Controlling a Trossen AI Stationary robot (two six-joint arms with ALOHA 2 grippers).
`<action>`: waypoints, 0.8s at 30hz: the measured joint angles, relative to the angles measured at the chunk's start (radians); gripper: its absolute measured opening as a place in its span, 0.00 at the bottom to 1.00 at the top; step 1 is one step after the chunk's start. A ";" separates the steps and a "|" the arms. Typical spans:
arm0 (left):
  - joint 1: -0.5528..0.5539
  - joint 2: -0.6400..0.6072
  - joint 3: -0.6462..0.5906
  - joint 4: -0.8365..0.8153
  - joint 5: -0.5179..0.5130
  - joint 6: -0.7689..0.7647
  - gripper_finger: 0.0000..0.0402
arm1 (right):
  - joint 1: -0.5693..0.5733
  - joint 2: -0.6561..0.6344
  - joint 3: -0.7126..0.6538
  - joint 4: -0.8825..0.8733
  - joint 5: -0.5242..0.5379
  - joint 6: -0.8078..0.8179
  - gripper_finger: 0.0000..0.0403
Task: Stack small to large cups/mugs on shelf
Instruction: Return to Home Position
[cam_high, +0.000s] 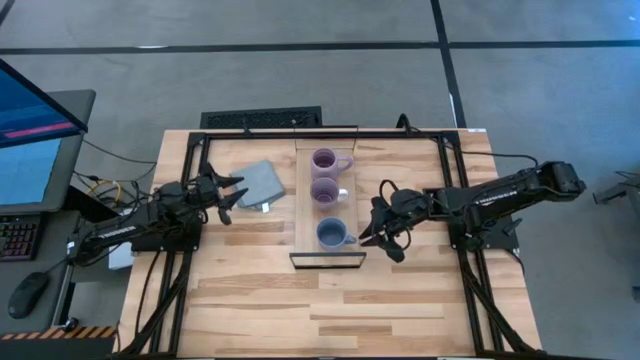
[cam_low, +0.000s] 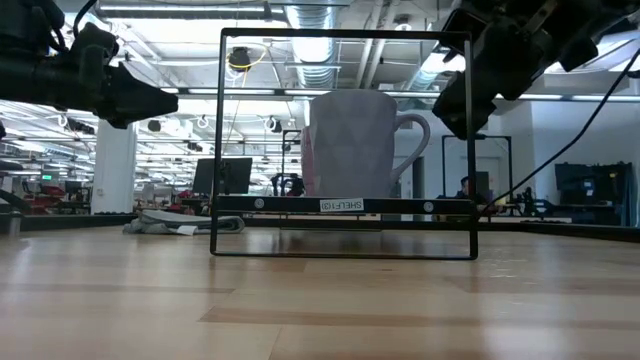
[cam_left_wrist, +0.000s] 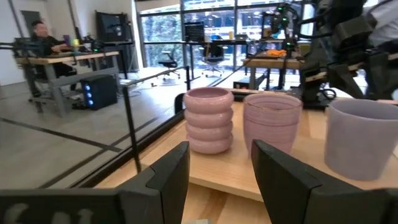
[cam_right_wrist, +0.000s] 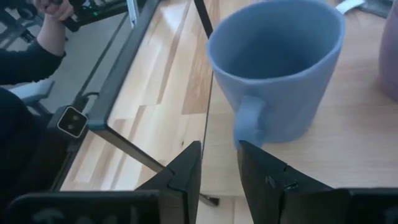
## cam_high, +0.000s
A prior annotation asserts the black stand with cables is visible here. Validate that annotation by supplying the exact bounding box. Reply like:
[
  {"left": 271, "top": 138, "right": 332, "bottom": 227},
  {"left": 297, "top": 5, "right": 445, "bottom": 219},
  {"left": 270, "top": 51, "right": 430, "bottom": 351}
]
[{"left": 592, "top": 169, "right": 640, "bottom": 206}]

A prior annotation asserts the black floor grille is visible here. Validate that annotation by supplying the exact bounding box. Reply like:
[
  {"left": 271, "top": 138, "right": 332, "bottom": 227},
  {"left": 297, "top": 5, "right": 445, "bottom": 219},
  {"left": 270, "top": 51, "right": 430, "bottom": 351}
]
[{"left": 199, "top": 105, "right": 324, "bottom": 130}]

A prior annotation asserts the black computer mouse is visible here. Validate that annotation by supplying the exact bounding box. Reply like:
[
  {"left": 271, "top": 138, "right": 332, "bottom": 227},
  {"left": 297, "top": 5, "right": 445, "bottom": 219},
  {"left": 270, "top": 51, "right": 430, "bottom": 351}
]
[{"left": 7, "top": 271, "right": 50, "bottom": 320}]

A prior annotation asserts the blue mug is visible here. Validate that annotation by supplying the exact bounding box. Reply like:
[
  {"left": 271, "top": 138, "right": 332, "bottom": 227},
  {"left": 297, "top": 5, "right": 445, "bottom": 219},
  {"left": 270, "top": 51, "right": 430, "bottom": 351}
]
[{"left": 315, "top": 216, "right": 359, "bottom": 251}]

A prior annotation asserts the purple mug with white handle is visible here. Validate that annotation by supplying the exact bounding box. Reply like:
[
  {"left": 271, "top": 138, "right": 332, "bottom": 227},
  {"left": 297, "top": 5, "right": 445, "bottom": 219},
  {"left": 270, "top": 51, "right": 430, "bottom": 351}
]
[{"left": 309, "top": 177, "right": 350, "bottom": 211}]

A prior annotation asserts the black keyboard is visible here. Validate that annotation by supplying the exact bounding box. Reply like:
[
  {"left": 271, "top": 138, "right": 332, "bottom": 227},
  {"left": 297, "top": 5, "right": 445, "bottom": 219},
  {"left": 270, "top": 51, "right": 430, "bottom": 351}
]
[{"left": 0, "top": 213, "right": 44, "bottom": 262}]

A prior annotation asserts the wooden shelf with black frame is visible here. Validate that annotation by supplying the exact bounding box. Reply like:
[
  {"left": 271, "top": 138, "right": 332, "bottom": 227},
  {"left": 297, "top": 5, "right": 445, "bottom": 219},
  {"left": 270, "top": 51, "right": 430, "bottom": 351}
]
[{"left": 288, "top": 124, "right": 369, "bottom": 271}]

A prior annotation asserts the black-framed computer monitor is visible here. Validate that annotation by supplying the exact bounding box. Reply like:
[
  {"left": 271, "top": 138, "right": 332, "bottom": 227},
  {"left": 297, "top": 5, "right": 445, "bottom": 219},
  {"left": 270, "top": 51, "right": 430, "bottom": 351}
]
[{"left": 0, "top": 58, "right": 90, "bottom": 150}]

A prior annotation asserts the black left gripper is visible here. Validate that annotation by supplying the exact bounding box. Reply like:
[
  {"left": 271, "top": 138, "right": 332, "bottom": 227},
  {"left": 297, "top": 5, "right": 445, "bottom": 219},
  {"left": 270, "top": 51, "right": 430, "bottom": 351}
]
[{"left": 187, "top": 162, "right": 250, "bottom": 214}]

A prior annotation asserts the grey computer desk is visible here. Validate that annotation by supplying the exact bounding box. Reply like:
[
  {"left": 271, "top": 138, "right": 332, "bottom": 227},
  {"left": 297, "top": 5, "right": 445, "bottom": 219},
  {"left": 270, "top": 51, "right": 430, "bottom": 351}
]
[{"left": 0, "top": 209, "right": 84, "bottom": 334}]

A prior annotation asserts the black aluminium table frame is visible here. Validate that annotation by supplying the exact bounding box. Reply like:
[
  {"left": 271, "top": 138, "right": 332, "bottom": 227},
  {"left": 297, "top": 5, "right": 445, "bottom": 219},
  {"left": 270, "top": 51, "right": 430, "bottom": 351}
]
[{"left": 119, "top": 127, "right": 541, "bottom": 359}]

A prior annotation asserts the black desk cable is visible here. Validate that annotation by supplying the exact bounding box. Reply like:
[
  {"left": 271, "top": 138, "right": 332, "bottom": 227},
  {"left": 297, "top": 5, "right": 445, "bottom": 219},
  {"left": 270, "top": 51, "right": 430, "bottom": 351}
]
[{"left": 74, "top": 139, "right": 157, "bottom": 201}]

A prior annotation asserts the large purple mug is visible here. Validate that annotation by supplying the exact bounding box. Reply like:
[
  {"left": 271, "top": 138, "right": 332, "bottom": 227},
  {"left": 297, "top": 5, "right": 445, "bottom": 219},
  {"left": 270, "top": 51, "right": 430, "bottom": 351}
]
[{"left": 309, "top": 147, "right": 355, "bottom": 181}]

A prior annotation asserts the grey-framed computer monitor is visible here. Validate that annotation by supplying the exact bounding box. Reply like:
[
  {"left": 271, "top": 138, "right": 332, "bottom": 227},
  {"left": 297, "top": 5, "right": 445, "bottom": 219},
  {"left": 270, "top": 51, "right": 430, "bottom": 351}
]
[{"left": 0, "top": 89, "right": 97, "bottom": 215}]

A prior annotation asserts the yellow coiled cable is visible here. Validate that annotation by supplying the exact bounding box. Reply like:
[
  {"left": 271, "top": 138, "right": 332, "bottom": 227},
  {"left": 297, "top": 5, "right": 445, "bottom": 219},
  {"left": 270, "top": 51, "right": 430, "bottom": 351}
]
[{"left": 88, "top": 179, "right": 123, "bottom": 209}]

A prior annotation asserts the small white box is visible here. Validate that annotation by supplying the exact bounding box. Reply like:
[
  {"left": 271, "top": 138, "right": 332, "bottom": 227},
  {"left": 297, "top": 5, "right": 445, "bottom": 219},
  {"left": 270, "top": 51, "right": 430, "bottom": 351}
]
[{"left": 107, "top": 243, "right": 136, "bottom": 271}]

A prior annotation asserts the folded grey cloth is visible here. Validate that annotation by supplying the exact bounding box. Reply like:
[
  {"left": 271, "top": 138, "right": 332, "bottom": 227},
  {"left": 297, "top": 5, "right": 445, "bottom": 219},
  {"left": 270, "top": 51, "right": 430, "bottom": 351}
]
[{"left": 229, "top": 159, "right": 287, "bottom": 214}]

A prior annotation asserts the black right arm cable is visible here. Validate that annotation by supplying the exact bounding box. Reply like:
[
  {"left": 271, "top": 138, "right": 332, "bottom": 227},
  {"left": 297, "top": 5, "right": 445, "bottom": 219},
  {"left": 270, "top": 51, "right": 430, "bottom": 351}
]
[{"left": 396, "top": 113, "right": 541, "bottom": 169}]

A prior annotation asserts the yellow-black hazard striped edge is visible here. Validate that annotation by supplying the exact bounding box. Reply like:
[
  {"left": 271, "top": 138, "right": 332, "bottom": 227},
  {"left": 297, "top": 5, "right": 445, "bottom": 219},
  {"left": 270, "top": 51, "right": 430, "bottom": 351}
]
[{"left": 0, "top": 325, "right": 119, "bottom": 360}]

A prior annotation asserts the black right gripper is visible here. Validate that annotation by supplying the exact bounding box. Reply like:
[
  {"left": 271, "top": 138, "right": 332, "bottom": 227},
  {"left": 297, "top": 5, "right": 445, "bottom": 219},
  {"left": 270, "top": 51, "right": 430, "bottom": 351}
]
[{"left": 358, "top": 188, "right": 431, "bottom": 249}]

